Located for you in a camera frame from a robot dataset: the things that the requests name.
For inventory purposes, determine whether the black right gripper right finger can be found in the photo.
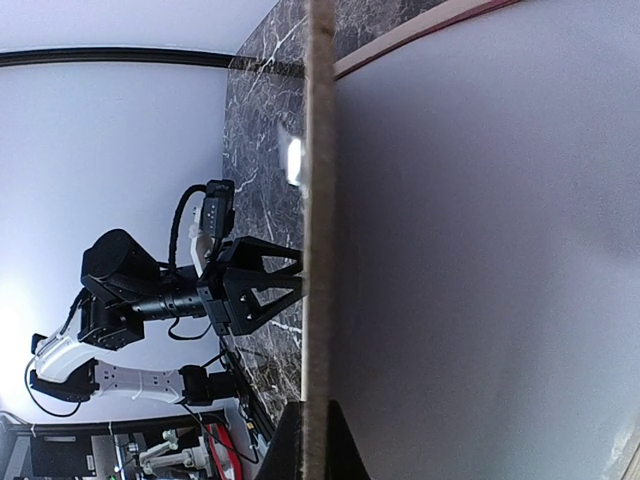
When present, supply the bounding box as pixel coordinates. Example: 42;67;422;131
327;400;371;480

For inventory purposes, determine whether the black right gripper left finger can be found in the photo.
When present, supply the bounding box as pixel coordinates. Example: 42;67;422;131
255;402;303;480

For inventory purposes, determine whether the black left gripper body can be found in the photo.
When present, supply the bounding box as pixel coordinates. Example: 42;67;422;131
132;237;303;336

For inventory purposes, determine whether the brown cardboard backing board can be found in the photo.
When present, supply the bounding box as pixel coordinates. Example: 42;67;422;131
301;1;336;479

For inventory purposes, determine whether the pink wooden picture frame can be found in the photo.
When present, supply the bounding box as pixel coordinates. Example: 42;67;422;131
334;0;518;80

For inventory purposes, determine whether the cat and books photo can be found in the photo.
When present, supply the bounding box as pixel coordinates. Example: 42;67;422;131
331;1;639;479

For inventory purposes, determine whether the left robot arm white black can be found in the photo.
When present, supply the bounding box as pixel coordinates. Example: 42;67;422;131
27;229;303;406

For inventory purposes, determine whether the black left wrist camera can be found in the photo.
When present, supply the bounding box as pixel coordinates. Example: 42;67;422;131
80;179;237;301

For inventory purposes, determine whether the black left corner post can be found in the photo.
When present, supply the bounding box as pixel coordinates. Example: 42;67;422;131
1;47;235;68

